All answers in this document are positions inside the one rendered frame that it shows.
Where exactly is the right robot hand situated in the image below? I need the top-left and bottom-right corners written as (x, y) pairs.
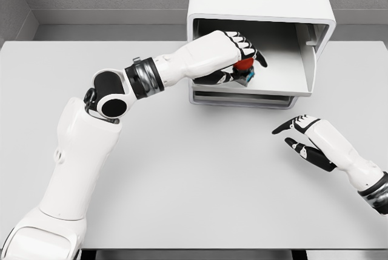
top-left (272, 115), bottom-right (352, 173)

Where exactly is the white tabletop storage cabinet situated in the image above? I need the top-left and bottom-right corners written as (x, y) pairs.
top-left (186, 0), bottom-right (336, 111)

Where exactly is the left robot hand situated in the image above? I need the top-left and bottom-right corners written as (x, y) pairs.
top-left (185, 30), bottom-right (269, 86)

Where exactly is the red load switch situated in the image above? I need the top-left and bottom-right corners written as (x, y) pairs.
top-left (232, 57), bottom-right (256, 87)

